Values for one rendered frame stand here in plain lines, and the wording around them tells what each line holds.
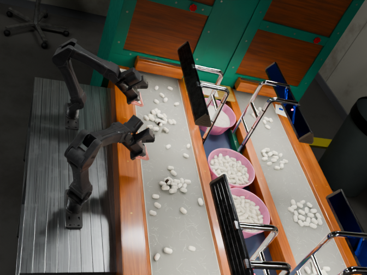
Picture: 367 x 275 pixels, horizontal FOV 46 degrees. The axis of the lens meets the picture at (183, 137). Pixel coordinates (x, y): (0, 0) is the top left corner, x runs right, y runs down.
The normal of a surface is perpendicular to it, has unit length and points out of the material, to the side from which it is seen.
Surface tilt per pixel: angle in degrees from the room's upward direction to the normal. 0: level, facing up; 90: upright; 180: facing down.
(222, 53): 90
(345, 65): 90
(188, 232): 0
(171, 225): 0
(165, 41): 90
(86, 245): 0
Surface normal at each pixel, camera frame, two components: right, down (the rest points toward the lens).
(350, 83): -0.92, -0.11
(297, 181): 0.33, -0.71
